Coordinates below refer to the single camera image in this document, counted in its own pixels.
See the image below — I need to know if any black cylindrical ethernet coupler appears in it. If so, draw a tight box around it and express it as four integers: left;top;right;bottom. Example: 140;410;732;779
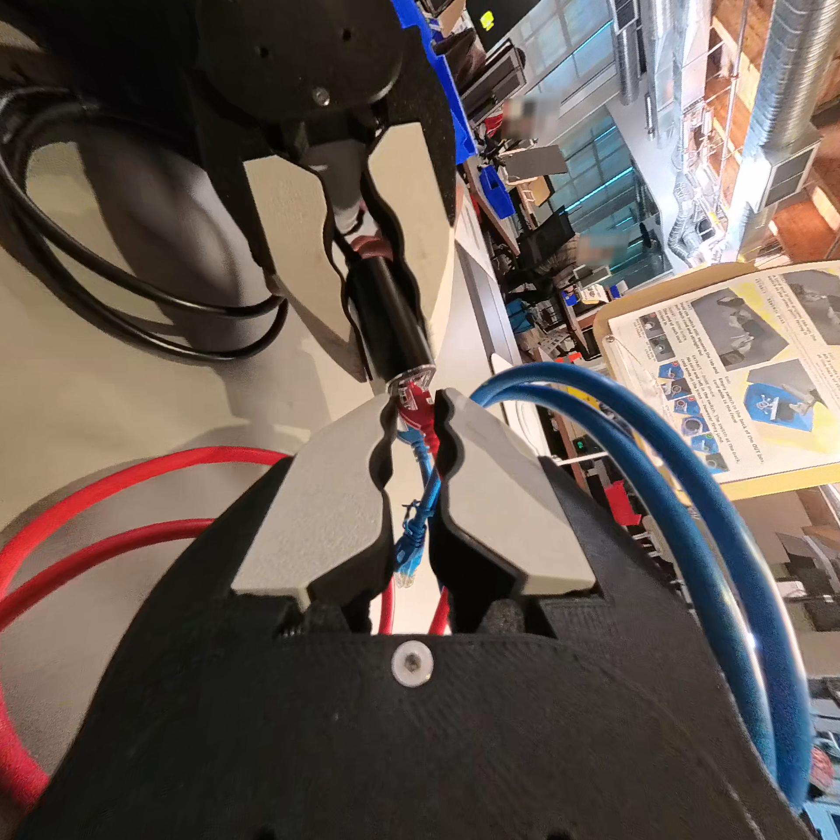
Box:
346;255;438;399

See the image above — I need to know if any blue ethernet cable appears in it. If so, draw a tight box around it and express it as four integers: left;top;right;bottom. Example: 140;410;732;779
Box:
392;360;820;811

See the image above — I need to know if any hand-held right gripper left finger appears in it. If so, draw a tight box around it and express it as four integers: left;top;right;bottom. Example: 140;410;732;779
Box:
230;395;399;634

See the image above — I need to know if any black ethernet cable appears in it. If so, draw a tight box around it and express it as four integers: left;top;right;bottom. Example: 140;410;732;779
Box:
0;85;291;366

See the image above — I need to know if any printed instruction sheet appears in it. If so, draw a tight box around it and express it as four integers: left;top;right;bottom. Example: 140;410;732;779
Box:
607;268;840;475

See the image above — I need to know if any silver ventilation duct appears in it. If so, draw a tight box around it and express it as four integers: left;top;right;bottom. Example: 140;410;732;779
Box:
738;0;840;168

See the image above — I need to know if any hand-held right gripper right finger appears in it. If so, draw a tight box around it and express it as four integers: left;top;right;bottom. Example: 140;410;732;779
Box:
428;387;598;635

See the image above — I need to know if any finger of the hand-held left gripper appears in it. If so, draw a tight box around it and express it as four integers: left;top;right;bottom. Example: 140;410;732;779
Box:
243;157;370;384
364;120;460;368

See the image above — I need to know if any red ethernet cable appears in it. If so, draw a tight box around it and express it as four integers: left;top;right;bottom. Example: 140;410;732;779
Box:
0;381;455;818

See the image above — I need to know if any small blue plastic bin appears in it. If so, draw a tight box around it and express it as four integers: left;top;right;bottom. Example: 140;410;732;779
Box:
478;164;514;221

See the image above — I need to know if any instruction sheet on board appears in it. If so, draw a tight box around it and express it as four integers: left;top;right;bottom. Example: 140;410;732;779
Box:
592;259;840;504

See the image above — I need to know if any grey wall air unit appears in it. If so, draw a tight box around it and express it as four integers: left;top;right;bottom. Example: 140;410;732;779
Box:
763;140;825;212

